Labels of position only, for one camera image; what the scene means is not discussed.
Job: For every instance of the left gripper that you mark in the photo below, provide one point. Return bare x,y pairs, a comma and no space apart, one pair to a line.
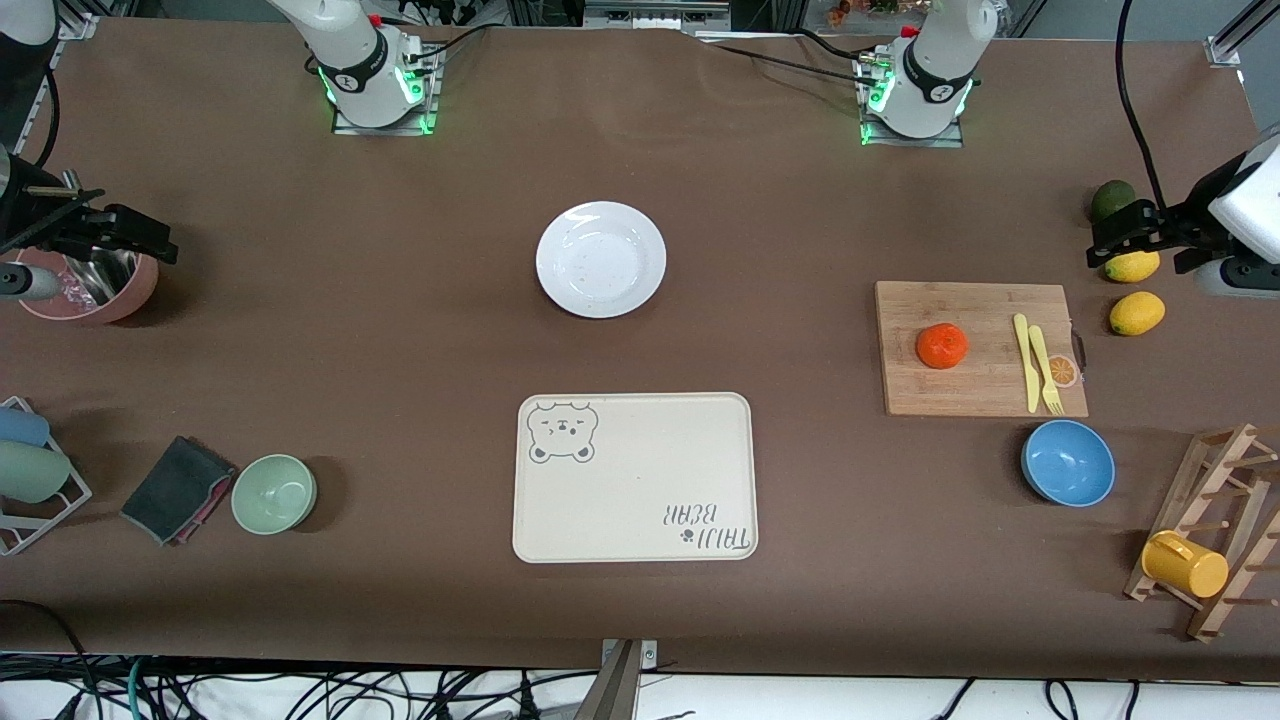
1191,213

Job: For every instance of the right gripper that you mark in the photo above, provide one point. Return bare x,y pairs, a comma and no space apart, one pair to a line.
22,212

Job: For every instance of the orange fruit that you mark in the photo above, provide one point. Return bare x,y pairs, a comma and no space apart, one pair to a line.
942,346

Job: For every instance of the white round plate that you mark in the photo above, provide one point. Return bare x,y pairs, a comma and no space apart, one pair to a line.
600,260

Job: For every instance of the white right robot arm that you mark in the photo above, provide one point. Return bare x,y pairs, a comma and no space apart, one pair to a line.
355,60

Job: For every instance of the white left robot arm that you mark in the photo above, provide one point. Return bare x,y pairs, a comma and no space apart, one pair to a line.
935,60

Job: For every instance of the metal scoop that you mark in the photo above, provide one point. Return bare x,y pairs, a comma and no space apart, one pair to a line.
100,280

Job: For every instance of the yellow lemon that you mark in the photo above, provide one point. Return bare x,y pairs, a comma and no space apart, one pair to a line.
1135,268
1137,313

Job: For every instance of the pink bowl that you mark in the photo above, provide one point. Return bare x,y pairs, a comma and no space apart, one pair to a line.
135,295

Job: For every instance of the dark green avocado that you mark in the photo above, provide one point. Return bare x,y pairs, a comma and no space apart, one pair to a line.
1108,200

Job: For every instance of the fake orange slice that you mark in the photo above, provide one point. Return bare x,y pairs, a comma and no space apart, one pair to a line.
1064,372

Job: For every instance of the yellow plastic fork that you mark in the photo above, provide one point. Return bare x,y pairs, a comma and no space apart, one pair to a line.
1043,360

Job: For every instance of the yellow plastic knife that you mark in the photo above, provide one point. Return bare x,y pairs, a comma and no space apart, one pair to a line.
1026,360

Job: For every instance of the light blue cup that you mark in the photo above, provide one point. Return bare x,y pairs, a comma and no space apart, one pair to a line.
22,427

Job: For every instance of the wooden cup rack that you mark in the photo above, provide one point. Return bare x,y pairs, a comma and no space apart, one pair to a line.
1215,470

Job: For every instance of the pale green cup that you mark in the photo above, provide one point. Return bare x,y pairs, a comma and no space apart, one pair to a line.
30,472

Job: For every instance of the blue bowl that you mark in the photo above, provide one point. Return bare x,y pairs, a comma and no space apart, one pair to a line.
1068,463

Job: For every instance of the dark grey folded cloth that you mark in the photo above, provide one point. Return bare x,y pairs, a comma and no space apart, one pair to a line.
170,485

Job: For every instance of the wooden cutting board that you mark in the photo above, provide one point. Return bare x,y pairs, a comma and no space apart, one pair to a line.
970,390

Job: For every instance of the pink folded cloth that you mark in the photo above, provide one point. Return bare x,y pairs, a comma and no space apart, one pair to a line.
212,500

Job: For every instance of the pale green bowl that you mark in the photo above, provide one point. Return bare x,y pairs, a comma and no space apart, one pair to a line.
274,494

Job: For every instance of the yellow cup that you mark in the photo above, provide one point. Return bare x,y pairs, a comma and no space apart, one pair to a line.
1185,565

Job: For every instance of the grey control box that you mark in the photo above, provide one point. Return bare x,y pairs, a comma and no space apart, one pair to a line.
655,12

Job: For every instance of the beige tray with bear print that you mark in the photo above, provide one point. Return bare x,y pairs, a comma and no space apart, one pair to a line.
640,480

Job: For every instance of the aluminium frame profile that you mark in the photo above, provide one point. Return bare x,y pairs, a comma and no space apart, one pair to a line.
1240,30
80,25

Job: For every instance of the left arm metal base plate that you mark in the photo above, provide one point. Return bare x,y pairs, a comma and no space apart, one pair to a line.
950,138

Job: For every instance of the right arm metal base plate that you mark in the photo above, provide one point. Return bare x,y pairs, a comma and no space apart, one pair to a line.
345,127

